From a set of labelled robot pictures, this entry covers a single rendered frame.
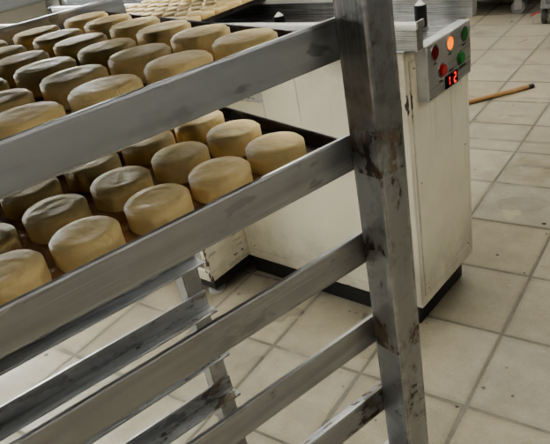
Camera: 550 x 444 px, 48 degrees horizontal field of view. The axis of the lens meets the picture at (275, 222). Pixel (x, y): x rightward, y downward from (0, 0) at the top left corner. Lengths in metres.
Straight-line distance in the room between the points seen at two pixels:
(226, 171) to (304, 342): 1.49
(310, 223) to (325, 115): 0.39
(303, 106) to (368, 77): 1.31
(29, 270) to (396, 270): 0.29
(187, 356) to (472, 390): 1.36
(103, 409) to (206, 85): 0.23
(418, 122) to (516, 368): 0.71
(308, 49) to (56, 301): 0.24
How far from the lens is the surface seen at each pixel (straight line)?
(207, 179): 0.48
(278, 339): 1.98
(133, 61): 0.49
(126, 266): 0.41
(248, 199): 0.45
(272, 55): 0.44
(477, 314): 2.00
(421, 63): 1.58
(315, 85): 1.71
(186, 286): 0.98
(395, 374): 0.61
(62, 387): 0.96
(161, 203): 0.46
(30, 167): 0.37
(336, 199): 1.83
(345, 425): 0.63
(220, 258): 2.15
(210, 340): 0.47
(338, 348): 0.57
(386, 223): 0.51
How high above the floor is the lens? 1.25
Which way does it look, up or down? 29 degrees down
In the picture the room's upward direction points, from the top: 12 degrees counter-clockwise
